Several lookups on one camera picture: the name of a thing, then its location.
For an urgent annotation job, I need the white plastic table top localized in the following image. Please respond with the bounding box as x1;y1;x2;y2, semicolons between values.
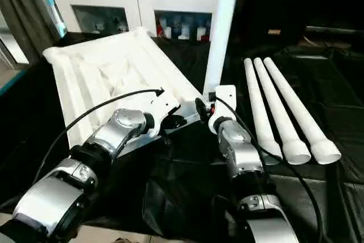
42;26;212;153

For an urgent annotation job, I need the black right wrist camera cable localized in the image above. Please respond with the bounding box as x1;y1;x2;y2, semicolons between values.
215;96;324;243

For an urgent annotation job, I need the teal floor mat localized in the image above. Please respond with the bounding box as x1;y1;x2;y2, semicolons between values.
0;69;29;96

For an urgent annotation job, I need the grey curtain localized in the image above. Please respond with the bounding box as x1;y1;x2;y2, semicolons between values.
0;0;60;63

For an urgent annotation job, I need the white plastic table leg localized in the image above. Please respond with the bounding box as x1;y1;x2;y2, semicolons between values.
243;57;284;162
202;0;243;96
263;57;342;165
253;57;312;166

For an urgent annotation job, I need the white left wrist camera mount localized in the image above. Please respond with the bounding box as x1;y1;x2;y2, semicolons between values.
147;94;182;138

